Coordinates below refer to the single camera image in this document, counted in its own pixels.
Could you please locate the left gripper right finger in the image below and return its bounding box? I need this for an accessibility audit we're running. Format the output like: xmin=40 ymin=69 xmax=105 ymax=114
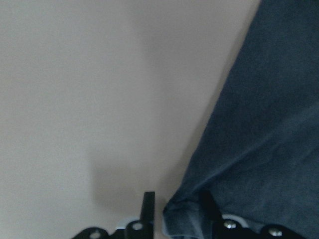
xmin=199 ymin=191 xmax=249 ymax=239

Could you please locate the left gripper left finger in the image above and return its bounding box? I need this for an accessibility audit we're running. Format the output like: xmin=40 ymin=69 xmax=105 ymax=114
xmin=124 ymin=191 xmax=155 ymax=239

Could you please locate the black t-shirt with logo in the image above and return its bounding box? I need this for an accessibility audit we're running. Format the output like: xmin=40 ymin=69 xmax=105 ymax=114
xmin=163 ymin=0 xmax=319 ymax=239

